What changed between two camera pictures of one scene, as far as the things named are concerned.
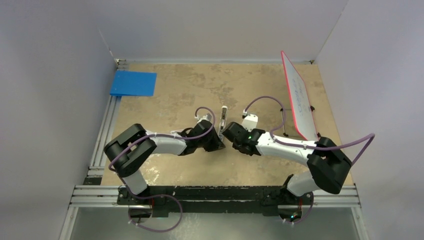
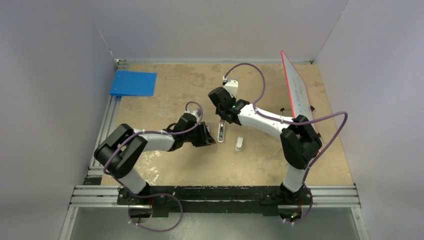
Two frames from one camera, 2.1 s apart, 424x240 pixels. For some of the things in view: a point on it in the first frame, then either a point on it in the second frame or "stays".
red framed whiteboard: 301,99 stays
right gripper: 235,146 to 234,99
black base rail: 165,200 stays
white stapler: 223,124 stays
